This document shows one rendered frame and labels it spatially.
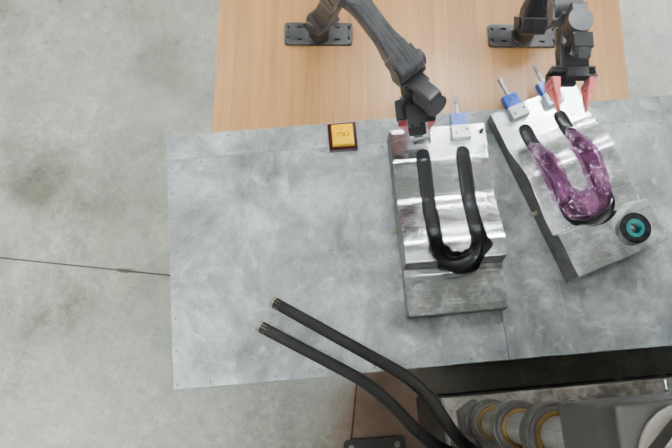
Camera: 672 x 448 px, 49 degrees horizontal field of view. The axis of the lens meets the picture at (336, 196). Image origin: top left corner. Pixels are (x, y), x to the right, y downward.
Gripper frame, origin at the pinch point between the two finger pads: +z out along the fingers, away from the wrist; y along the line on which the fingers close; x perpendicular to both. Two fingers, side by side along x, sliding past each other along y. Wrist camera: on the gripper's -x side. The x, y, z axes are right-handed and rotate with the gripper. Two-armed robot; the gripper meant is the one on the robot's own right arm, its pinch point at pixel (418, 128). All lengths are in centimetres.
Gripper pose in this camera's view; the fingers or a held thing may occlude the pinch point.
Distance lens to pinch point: 197.0
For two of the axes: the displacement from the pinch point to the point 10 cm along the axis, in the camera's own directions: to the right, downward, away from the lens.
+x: -0.3, -8.3, 5.6
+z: 2.0, 5.4, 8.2
